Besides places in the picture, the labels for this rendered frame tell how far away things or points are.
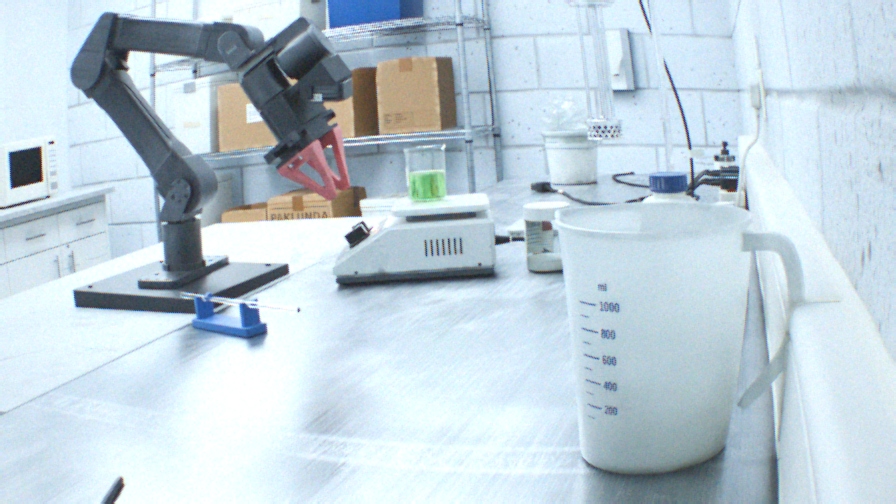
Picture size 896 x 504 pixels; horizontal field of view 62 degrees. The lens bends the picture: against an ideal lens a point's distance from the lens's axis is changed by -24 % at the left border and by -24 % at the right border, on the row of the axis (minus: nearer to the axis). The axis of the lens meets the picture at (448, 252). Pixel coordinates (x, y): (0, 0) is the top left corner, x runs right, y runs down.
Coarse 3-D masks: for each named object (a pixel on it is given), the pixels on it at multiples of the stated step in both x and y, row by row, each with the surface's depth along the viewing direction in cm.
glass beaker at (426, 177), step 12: (408, 144) 121; (420, 144) 122; (408, 156) 118; (420, 156) 117; (432, 156) 118; (444, 156) 119; (408, 168) 119; (420, 168) 118; (432, 168) 118; (444, 168) 119; (408, 180) 119; (420, 180) 118; (432, 180) 118; (444, 180) 119; (408, 192) 120; (420, 192) 118; (432, 192) 118; (444, 192) 119; (420, 204) 119
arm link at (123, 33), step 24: (96, 24) 113; (120, 24) 114; (144, 24) 114; (168, 24) 114; (192, 24) 113; (216, 24) 112; (240, 24) 112; (96, 48) 114; (120, 48) 115; (144, 48) 115; (168, 48) 114; (192, 48) 113; (216, 48) 112; (72, 72) 115; (96, 72) 114
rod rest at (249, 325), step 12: (252, 300) 95; (204, 312) 98; (240, 312) 93; (252, 312) 94; (204, 324) 97; (216, 324) 95; (228, 324) 95; (240, 324) 95; (252, 324) 94; (264, 324) 95; (240, 336) 93; (252, 336) 93
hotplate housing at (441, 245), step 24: (408, 216) 118; (432, 216) 118; (456, 216) 117; (480, 216) 118; (384, 240) 116; (408, 240) 116; (432, 240) 116; (456, 240) 116; (480, 240) 116; (504, 240) 124; (336, 264) 117; (360, 264) 116; (384, 264) 116; (408, 264) 116; (432, 264) 116; (456, 264) 116; (480, 264) 116
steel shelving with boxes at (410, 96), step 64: (256, 0) 339; (320, 0) 351; (384, 0) 330; (192, 64) 391; (384, 64) 332; (448, 64) 348; (192, 128) 366; (256, 128) 349; (384, 128) 336; (448, 128) 343
